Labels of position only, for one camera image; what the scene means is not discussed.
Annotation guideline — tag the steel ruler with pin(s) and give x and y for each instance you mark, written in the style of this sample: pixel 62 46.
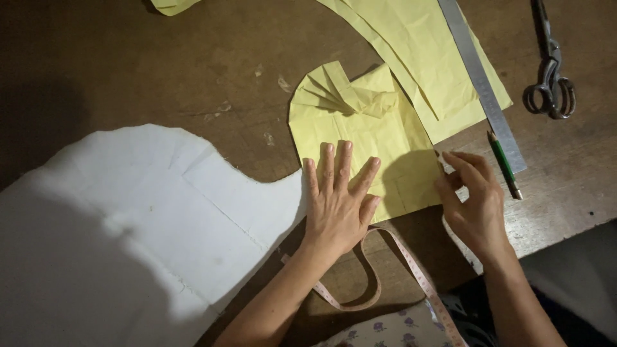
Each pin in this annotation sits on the steel ruler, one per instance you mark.
pixel 482 82

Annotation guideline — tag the green pencil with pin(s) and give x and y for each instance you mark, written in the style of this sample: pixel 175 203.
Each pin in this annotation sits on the green pencil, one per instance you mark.
pixel 503 164

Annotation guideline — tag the white fabric piece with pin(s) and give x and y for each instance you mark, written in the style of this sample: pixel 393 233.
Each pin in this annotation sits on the white fabric piece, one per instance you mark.
pixel 125 231

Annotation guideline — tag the floral print clothing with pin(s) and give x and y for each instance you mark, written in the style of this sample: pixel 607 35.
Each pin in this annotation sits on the floral print clothing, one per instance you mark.
pixel 390 327

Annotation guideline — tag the person's right hand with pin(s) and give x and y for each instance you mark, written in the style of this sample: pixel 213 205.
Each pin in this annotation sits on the person's right hand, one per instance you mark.
pixel 475 212

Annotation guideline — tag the yellow paper pattern piece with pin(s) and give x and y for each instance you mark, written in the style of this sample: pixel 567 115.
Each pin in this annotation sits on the yellow paper pattern piece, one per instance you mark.
pixel 366 139

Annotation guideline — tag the pink measuring tape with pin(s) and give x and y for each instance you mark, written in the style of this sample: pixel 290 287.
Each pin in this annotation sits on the pink measuring tape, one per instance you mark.
pixel 381 284

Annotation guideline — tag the large yellow paper pattern sheet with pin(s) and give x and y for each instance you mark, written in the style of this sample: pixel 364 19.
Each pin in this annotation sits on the large yellow paper pattern sheet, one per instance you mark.
pixel 424 53

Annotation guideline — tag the person's left hand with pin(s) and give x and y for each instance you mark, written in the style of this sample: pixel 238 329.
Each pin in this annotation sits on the person's left hand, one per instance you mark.
pixel 337 212

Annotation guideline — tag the metal tailor scissors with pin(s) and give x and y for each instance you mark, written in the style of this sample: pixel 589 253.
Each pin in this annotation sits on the metal tailor scissors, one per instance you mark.
pixel 550 72

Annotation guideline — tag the yellow paper scrap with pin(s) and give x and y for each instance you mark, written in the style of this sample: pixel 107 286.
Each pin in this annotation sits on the yellow paper scrap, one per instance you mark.
pixel 173 5

